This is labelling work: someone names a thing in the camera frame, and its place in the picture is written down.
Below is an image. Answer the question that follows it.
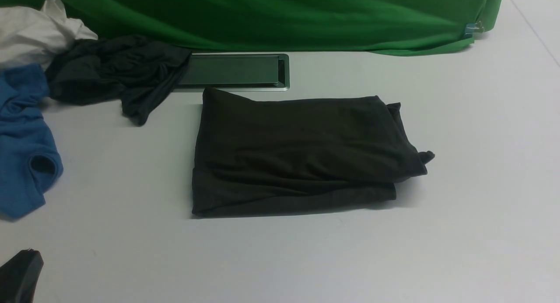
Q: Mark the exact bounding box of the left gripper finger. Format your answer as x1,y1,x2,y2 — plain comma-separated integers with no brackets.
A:
0,249,44,303

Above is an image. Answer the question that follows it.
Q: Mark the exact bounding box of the gray long sleeve shirt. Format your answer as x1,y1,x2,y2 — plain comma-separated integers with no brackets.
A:
192,88,435,218

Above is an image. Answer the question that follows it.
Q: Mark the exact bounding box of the blue t-shirt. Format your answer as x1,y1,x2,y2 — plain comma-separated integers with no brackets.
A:
0,64,63,220

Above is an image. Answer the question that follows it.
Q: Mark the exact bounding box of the dark teal crumpled garment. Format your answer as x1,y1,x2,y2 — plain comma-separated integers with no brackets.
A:
45,35,192,126

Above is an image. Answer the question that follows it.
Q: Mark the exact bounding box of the white crumpled garment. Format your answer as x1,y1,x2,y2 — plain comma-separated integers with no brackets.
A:
0,0,98,71

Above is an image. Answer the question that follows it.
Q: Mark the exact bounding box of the green backdrop cloth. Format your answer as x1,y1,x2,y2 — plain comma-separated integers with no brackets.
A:
1,0,502,57

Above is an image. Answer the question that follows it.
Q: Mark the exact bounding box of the blue binder clip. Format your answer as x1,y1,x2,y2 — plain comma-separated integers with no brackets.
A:
464,21,485,38

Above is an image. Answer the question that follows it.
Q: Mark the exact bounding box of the metal table cable hatch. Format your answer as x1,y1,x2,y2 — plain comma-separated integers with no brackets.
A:
175,53,290,92

